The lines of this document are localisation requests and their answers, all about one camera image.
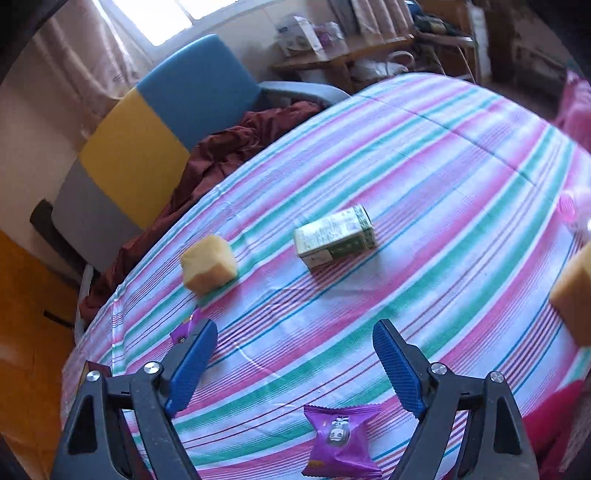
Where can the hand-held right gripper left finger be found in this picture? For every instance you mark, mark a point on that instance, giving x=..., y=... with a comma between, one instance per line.
x=191, y=364

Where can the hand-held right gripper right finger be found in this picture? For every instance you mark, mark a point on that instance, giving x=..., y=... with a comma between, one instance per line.
x=399, y=364

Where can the purple snack packet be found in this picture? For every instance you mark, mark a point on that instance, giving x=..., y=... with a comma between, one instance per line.
x=182, y=330
x=339, y=438

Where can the yellow sponge cake cube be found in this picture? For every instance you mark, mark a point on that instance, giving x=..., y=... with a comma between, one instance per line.
x=575, y=300
x=207, y=263

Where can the small green carton box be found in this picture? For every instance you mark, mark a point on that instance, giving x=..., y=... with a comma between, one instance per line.
x=334, y=240

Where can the red cloth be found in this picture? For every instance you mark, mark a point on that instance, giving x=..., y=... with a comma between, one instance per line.
x=554, y=415

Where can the wooden wardrobe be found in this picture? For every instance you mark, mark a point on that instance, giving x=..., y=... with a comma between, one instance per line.
x=27, y=346

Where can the striped tablecloth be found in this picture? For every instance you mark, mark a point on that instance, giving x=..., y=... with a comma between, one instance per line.
x=415, y=184

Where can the maroon cloth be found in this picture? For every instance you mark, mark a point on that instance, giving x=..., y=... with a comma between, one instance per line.
x=207, y=161

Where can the pink plastic object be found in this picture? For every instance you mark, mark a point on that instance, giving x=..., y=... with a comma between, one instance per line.
x=572, y=205

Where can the grey yellow blue chair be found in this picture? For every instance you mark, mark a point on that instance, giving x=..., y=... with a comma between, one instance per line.
x=184, y=101

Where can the white bag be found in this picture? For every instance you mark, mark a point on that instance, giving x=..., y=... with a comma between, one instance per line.
x=383, y=69

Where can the wooden side table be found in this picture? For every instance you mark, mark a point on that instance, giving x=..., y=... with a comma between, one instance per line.
x=337, y=60

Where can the pink patterned curtain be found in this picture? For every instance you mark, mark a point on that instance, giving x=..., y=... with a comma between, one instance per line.
x=369, y=18
x=92, y=69

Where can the pink plastic bag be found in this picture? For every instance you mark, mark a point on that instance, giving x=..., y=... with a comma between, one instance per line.
x=575, y=106

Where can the window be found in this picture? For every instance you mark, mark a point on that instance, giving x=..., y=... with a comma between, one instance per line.
x=152, y=23

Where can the wooden cabinet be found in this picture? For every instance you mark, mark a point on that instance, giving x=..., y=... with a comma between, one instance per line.
x=508, y=37

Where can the white cardboard box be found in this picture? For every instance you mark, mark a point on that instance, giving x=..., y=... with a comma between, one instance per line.
x=295, y=30

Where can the black furniture frame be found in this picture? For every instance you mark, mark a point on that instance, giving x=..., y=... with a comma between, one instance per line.
x=46, y=221

